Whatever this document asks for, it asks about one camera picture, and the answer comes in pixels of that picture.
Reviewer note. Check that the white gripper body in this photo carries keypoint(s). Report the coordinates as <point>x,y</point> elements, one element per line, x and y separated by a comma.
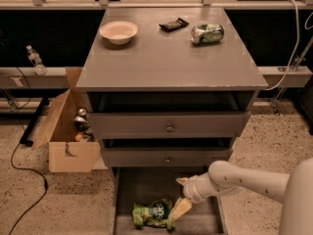
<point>190,189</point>

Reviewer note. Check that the green rice chip bag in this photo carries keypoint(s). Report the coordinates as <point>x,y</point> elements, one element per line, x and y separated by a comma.
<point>155,214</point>

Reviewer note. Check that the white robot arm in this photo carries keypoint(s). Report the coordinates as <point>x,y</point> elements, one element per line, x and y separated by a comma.
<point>293,190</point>

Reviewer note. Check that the bottom grey drawer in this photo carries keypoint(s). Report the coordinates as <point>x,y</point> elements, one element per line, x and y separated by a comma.
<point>145,185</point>

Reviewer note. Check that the grey drawer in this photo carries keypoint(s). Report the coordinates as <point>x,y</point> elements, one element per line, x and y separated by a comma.
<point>166,151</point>
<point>166,115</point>
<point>145,185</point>

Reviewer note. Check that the top grey drawer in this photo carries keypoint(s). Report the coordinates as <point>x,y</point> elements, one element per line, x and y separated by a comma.
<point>166,115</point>

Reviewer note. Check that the middle grey drawer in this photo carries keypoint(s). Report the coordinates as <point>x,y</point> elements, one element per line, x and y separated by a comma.
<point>166,151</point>

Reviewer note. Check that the grey drawer cabinet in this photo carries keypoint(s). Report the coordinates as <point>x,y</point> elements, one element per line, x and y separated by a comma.
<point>169,62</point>

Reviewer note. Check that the items in cardboard box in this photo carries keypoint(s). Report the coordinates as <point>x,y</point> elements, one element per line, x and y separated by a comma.
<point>84,132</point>

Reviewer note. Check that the cardboard box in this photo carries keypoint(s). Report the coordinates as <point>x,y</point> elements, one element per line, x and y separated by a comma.
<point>66,153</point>

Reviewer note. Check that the crushed green soda can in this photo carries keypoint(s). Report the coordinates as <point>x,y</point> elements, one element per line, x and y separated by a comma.
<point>207,33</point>

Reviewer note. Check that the black chocolate bar wrapper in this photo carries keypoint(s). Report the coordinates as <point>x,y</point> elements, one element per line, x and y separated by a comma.
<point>174,25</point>

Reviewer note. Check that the white bowl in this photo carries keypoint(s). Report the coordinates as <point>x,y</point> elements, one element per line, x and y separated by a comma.
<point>118,32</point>

